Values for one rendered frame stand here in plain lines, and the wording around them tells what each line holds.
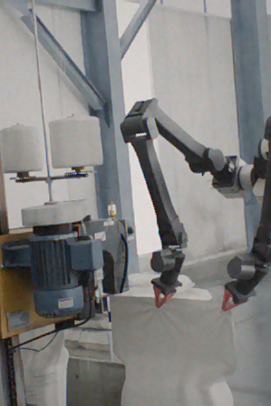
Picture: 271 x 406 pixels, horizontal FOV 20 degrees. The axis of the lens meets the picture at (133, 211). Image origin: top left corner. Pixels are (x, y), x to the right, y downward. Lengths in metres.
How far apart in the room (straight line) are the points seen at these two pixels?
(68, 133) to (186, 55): 8.01
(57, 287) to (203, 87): 8.43
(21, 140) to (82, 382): 1.18
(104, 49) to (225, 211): 3.31
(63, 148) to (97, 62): 6.38
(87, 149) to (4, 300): 0.53
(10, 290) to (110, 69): 6.24
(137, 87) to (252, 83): 2.42
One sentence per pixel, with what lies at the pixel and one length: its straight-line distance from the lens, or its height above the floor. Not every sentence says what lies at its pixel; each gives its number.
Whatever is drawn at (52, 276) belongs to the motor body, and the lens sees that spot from 2.27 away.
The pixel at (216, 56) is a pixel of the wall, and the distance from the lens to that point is 10.92.
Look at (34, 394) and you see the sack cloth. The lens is 2.89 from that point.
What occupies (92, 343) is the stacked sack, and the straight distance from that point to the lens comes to 5.46.
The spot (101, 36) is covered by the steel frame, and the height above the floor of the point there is 3.04.
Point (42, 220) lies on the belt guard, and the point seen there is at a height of 1.38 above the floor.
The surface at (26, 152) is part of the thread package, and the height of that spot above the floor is 1.59.
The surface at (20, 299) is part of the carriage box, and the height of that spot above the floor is 1.13.
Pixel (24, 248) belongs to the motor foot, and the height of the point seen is 1.29.
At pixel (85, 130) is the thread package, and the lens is 2.35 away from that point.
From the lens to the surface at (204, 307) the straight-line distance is 2.38.
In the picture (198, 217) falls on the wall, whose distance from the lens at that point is 10.22.
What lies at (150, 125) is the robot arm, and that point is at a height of 1.63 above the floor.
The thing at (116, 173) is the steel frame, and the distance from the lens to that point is 8.53.
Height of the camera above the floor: 1.50
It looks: 3 degrees down
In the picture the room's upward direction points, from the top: 5 degrees counter-clockwise
